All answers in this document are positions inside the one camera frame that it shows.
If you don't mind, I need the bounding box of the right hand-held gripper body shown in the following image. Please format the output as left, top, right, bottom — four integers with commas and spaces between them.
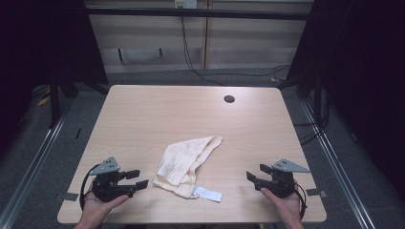
253, 158, 311, 199

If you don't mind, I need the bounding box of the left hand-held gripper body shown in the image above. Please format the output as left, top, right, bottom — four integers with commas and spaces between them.
89, 156, 137, 203

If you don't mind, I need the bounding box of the cream cloth with white label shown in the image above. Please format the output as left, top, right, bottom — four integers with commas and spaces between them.
153, 135, 224, 203

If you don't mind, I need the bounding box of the person's left hand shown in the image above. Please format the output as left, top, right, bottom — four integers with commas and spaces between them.
80, 190, 130, 224

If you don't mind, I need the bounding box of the person's right hand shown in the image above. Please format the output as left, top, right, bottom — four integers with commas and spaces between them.
260, 186, 304, 224

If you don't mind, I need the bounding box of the black metal stand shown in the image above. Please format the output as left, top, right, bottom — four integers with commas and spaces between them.
48, 80, 62, 130

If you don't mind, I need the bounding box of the dark curtain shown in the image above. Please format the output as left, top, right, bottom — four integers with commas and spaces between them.
286, 0, 405, 204
0, 0, 109, 154

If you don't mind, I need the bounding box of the black crossbeam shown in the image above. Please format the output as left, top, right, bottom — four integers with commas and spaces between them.
85, 7, 312, 21

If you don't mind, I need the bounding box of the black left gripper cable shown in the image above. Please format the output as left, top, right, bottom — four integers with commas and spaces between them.
78, 163, 102, 212

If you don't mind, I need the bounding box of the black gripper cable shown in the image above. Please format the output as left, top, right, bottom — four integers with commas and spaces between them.
291, 180, 309, 221
78, 163, 102, 212

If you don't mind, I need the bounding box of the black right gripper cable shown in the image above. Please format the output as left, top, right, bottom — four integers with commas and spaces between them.
291, 180, 309, 221

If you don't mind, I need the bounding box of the metal floor rail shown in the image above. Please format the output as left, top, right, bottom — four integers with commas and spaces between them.
300, 99, 378, 229
0, 101, 75, 229

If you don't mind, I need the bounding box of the black floor cables bundle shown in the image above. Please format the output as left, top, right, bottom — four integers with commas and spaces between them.
292, 89, 331, 147

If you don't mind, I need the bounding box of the long black power cable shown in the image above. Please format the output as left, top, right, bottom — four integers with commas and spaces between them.
179, 15, 291, 87

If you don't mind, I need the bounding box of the white wall socket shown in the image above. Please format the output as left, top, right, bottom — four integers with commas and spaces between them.
173, 0, 199, 10

